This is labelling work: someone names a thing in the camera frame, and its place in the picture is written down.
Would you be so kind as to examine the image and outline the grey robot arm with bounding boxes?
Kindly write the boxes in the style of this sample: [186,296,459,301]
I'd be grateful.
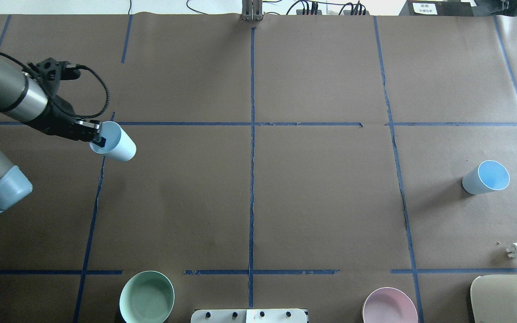
[0,52,106,213]

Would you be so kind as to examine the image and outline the blue cup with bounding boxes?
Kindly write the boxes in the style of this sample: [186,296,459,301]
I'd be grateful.
[89,121,137,163]
[461,160,510,196]

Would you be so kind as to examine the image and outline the black box with label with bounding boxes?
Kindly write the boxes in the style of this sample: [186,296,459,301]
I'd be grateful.
[398,0,474,17]

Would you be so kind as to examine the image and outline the aluminium frame post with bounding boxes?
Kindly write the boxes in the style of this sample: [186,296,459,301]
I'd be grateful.
[241,0,264,21]

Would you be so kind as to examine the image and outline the pink bowl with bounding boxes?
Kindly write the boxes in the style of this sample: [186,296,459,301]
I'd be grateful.
[361,288,419,323]

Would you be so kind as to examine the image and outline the black power strip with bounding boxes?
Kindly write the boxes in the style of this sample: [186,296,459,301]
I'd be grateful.
[287,0,371,16]

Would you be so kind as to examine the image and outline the mint green bowl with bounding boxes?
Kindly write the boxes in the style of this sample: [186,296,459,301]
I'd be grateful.
[119,271,175,323]

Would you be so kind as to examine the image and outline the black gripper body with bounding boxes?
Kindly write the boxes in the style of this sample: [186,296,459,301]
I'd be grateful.
[24,58,102,141]

